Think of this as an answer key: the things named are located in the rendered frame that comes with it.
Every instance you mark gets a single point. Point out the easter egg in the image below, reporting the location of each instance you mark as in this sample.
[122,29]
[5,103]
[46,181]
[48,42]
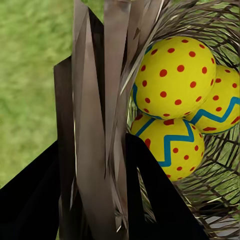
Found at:
[176,77]
[221,111]
[177,144]

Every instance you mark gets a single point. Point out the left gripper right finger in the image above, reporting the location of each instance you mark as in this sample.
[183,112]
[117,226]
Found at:
[174,219]

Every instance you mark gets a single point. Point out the wicker basket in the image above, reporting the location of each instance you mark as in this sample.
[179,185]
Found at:
[93,103]

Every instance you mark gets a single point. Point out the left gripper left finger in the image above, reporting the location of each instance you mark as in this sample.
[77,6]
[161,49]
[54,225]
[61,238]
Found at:
[29,203]

